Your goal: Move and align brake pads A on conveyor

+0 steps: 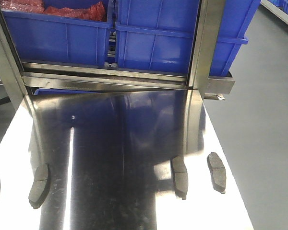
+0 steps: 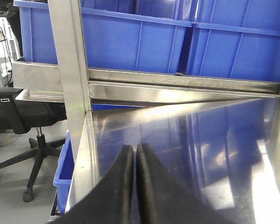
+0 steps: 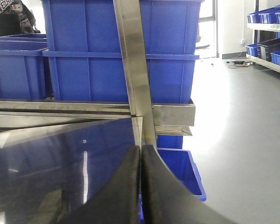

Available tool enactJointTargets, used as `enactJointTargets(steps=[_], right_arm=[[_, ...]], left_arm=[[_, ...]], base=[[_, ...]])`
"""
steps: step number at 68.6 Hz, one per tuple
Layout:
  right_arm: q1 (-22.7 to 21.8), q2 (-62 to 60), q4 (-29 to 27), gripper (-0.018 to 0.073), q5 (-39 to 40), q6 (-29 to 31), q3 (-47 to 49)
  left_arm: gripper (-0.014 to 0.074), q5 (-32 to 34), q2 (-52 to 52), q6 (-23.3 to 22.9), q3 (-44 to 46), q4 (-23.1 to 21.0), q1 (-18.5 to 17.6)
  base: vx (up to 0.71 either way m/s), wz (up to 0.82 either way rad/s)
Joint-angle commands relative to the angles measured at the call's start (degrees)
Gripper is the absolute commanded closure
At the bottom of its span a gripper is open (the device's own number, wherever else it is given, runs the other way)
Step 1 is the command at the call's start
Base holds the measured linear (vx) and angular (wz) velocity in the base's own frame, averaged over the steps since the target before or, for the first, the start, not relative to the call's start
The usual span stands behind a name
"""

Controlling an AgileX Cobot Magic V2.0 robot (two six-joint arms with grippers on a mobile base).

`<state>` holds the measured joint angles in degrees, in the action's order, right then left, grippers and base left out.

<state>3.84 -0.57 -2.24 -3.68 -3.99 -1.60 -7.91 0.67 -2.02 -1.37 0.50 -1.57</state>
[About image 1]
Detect large right blue bin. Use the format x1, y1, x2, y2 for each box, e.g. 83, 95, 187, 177
115, 0, 260, 76

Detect red plastic bags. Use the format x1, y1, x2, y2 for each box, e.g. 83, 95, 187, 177
0, 0, 107, 22

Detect left blue plastic bin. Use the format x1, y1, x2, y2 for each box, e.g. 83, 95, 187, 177
2, 0, 114, 66

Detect stainless steel shelf rack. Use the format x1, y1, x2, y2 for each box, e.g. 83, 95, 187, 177
0, 0, 226, 108

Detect background metal shelf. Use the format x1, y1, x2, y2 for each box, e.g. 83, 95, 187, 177
261, 0, 288, 25

